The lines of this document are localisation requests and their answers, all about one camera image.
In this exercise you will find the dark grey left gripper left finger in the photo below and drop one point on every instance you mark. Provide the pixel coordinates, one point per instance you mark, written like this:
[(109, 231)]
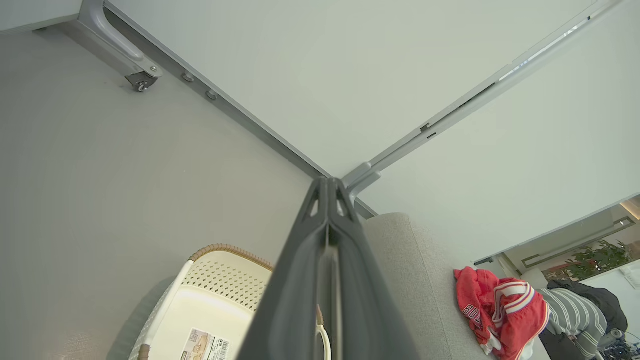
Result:
[(290, 300)]

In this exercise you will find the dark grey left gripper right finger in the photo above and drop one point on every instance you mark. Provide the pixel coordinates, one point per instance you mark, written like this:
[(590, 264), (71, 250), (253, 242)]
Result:
[(365, 300)]

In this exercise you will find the red shorts with white stripes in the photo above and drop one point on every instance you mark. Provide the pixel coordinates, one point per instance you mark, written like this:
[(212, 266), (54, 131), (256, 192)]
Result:
[(510, 310)]

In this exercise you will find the cream perforated laundry basket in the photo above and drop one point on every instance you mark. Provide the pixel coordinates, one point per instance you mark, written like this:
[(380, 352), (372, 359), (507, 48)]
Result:
[(210, 295)]

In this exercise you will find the printed paper basket label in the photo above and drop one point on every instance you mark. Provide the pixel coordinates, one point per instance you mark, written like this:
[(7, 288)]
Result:
[(207, 345)]

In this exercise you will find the grey fabric sofa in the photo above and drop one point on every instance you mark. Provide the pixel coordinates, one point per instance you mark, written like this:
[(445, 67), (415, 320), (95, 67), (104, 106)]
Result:
[(425, 280)]

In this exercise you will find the grey white striped garment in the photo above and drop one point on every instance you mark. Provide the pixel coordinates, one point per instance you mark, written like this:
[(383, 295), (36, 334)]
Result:
[(575, 315)]

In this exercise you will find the round grey partition foot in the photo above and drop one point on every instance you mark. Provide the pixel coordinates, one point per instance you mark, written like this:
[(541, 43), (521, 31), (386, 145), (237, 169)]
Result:
[(188, 77), (212, 95)]

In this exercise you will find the green leafy plant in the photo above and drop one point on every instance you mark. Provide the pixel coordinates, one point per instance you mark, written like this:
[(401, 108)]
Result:
[(597, 260)]

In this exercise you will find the black garment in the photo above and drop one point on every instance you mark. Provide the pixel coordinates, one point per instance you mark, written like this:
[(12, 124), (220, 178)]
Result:
[(607, 300)]

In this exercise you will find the black caster wheel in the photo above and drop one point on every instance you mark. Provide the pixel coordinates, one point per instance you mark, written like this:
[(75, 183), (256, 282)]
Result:
[(141, 82)]

